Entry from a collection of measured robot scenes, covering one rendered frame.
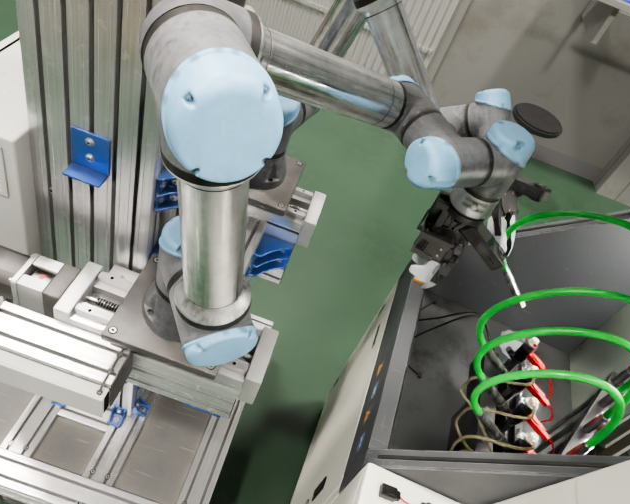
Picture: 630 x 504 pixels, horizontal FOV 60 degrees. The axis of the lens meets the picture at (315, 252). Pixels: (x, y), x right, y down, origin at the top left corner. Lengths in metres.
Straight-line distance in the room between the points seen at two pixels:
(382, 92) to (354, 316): 1.86
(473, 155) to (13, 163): 0.83
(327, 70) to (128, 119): 0.41
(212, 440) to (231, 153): 1.42
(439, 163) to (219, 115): 0.36
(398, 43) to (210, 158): 0.65
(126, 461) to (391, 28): 1.42
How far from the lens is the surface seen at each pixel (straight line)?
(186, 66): 0.55
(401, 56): 1.14
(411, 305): 1.41
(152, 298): 1.05
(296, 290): 2.58
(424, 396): 1.43
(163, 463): 1.86
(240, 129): 0.55
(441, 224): 0.97
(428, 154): 0.79
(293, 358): 2.36
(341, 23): 1.31
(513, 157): 0.87
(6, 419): 1.94
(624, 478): 0.97
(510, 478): 1.07
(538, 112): 3.59
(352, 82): 0.79
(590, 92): 4.29
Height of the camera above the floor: 1.94
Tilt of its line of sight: 44 degrees down
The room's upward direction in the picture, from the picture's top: 23 degrees clockwise
